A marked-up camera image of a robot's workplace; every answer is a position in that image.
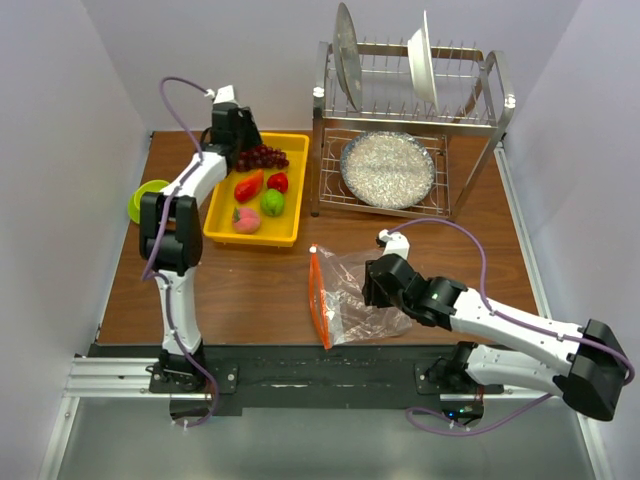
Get purple fake grapes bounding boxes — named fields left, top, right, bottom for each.
left=235, top=145, right=289, bottom=172

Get clear zip top bag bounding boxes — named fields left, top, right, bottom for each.
left=308, top=244, right=412, bottom=350

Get orange red fake mango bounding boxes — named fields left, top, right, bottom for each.
left=234, top=169, right=264, bottom=204

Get red fake apple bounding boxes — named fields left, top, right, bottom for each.
left=267, top=172, right=289, bottom=194

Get green fake fruit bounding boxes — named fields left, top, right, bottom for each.
left=260, top=189, right=285, bottom=217

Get pink fake meat pack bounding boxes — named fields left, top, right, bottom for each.
left=232, top=207, right=261, bottom=234

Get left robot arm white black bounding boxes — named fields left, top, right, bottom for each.
left=139, top=101, right=262, bottom=392

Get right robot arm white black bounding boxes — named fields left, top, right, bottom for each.
left=362, top=254, right=632, bottom=421

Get yellow plastic tray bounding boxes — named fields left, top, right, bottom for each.
left=203, top=132, right=309, bottom=247

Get speckled blue rim plate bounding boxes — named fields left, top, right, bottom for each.
left=340, top=131, right=436, bottom=210

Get green plastic bowl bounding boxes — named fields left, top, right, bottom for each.
left=127, top=179, right=170, bottom=225

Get grey metal plate upright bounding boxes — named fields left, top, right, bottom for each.
left=332, top=2, right=363, bottom=111

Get steel dish rack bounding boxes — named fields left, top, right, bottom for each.
left=309, top=41, right=516, bottom=220

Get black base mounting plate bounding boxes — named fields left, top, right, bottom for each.
left=148, top=343, right=504, bottom=419

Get white plate upright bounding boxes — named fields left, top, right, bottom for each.
left=407, top=10, right=439, bottom=111

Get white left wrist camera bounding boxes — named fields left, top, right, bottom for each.
left=204, top=85, right=239, bottom=106

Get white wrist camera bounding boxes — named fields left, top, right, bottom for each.
left=204, top=85, right=239, bottom=106
left=376, top=229, right=410, bottom=260

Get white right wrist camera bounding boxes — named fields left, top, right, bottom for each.
left=376, top=229, right=410, bottom=260

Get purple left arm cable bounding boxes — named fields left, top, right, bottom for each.
left=141, top=76, right=221, bottom=429

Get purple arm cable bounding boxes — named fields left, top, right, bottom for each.
left=141, top=76, right=221, bottom=429
left=387, top=218, right=636, bottom=436

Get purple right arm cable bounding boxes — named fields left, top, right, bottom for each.
left=387, top=218, right=636, bottom=436

